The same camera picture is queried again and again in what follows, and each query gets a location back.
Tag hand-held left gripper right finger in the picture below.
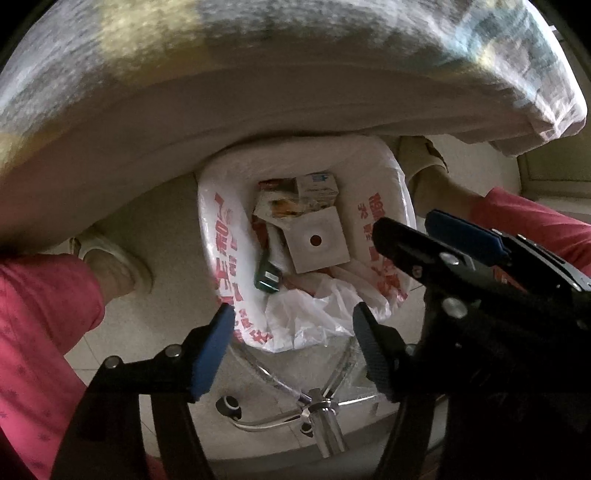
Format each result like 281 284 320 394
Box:
352 302 444 480

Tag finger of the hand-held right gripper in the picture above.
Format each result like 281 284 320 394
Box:
425 210 591 292
372 217 505 325

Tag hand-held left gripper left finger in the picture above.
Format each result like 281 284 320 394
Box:
48 302 236 480

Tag white red-print plastic bag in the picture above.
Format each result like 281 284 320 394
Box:
198 134 414 354

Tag white square box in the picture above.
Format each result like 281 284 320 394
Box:
281 206 351 274

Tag green black small packet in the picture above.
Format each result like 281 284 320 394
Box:
255 258 282 294

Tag blue white milk carton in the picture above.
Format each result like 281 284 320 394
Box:
295 172 339 208

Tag orange printed snack packet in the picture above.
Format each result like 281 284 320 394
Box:
253 179 305 222

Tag person's right leg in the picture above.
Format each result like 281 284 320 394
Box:
406 164 591 278

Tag person's leg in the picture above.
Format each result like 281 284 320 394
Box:
0 253 167 480
406 164 591 278

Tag beige slipper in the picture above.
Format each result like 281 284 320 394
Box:
396 136 448 185

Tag clear stool chrome base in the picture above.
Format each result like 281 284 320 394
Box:
215 295 416 460

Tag white slipper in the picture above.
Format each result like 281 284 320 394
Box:
69 226 154 298

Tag person's left leg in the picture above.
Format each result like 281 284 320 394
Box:
0 253 167 480

